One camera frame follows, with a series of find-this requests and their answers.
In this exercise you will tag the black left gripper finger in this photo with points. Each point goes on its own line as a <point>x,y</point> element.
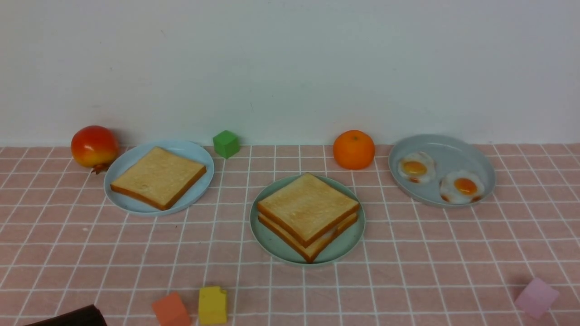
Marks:
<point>86,316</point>

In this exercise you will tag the toast slice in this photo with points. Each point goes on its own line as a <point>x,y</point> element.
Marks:
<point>309,253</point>
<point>159,179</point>
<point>307,208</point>

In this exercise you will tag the orange cube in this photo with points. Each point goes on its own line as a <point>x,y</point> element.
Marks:
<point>171,311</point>

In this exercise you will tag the yellow block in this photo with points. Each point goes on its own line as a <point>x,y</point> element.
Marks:
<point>212,306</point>

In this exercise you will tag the light blue bread plate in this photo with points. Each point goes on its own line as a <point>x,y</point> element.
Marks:
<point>183,148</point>

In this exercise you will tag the red yellow pomegranate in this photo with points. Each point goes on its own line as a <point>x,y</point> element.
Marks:
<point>95,147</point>

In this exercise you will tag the green cube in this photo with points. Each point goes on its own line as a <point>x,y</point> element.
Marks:
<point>226,144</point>

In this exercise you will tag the teal center plate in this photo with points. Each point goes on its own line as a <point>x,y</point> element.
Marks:
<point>336,250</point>

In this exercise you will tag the orange fruit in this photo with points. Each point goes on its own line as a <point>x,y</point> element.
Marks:
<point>353,150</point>

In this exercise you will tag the left fried egg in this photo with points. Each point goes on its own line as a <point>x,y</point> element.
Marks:
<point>417,167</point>

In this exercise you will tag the fried egg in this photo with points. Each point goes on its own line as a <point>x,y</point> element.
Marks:
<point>461,187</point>
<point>417,167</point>

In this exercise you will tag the grey blue egg plate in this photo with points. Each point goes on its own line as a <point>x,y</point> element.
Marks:
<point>450,154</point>

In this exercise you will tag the right fried egg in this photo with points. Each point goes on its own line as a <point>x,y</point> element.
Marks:
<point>461,187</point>

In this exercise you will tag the pink checkered tablecloth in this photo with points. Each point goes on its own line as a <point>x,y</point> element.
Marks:
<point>64,246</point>

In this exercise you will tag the pink cube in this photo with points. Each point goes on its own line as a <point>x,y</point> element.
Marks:
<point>536,298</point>

